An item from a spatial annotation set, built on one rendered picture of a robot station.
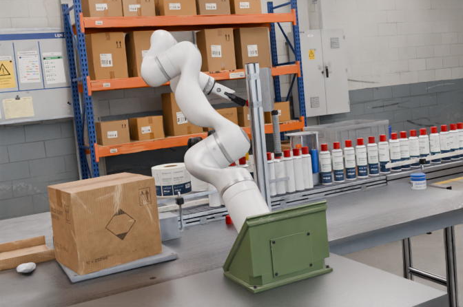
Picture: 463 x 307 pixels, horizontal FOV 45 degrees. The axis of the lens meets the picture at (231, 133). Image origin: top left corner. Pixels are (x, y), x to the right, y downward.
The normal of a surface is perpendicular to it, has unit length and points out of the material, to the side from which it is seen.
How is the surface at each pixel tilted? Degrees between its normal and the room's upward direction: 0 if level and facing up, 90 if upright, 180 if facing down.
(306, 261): 90
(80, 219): 90
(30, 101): 90
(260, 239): 90
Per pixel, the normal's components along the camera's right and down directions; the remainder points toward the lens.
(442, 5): 0.47, 0.03
